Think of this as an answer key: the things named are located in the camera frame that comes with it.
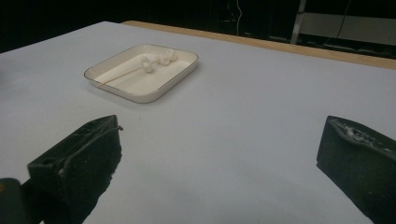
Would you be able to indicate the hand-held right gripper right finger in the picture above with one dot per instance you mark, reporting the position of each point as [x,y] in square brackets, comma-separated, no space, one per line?
[358,168]

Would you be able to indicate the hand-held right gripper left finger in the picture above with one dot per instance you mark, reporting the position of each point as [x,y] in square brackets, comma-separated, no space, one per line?
[84,165]

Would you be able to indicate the white rectangular tray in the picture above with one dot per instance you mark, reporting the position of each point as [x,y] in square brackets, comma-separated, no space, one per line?
[146,82]

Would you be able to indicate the wooden skewer with white pieces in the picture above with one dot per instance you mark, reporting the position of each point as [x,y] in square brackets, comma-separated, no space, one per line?
[144,64]

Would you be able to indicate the white knotted piece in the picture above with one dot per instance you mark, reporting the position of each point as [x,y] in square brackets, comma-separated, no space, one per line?
[168,57]

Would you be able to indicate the grey panel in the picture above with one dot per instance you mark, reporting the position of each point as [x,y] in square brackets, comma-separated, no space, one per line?
[351,28]

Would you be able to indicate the metal stand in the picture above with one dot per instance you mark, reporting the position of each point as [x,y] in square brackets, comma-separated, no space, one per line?
[298,21]

